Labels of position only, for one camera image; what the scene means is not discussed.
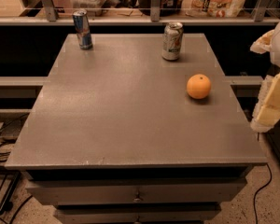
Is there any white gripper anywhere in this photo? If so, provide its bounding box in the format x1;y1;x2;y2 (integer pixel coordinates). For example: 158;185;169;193
251;73;280;133

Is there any grey drawer cabinet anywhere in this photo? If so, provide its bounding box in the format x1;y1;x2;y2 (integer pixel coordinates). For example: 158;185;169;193
7;34;266;224

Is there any grey power adapter box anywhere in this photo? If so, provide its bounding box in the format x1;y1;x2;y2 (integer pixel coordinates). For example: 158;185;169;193
0;119;23;142

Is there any metal railing shelf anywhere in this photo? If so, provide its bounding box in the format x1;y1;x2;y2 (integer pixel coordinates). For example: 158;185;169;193
0;0;280;26

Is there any colourful snack bag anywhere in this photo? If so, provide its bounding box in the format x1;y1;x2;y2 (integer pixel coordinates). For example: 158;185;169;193
186;0;245;18

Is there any black cable right floor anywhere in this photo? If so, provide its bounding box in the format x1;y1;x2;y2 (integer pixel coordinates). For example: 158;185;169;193
252;163;273;224

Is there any blue silver redbull can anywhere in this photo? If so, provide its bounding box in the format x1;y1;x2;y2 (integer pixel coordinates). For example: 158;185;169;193
72;9;92;49

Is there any orange fruit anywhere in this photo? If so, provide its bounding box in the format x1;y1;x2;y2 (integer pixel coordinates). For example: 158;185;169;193
187;74;211;99

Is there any black cables left floor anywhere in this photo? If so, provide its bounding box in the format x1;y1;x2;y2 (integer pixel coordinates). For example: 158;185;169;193
0;114;34;224

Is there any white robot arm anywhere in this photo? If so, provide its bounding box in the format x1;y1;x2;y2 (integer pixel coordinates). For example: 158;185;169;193
250;22;280;133

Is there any white green soda can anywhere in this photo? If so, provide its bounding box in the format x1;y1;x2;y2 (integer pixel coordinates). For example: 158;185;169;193
161;21;183;61

